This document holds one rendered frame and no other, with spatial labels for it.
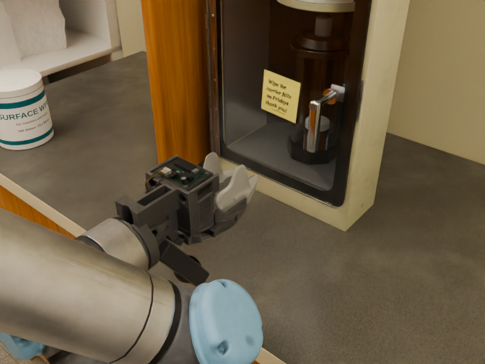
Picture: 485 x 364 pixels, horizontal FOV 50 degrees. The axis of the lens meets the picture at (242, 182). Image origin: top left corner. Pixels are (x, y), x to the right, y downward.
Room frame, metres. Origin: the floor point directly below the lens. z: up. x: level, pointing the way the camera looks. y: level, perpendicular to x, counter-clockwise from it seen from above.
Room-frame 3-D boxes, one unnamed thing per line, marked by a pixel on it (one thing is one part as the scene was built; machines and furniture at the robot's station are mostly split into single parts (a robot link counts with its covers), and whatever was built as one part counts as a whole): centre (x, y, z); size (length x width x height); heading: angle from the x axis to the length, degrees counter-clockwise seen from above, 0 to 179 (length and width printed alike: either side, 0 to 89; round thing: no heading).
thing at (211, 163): (0.58, 0.04, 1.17); 0.09 x 0.03 x 0.06; 146
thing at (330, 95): (0.73, -0.12, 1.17); 0.05 x 0.03 x 0.10; 140
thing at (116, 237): (0.42, 0.14, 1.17); 0.08 x 0.05 x 0.08; 51
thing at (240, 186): (0.55, 0.00, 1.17); 0.09 x 0.03 x 0.06; 136
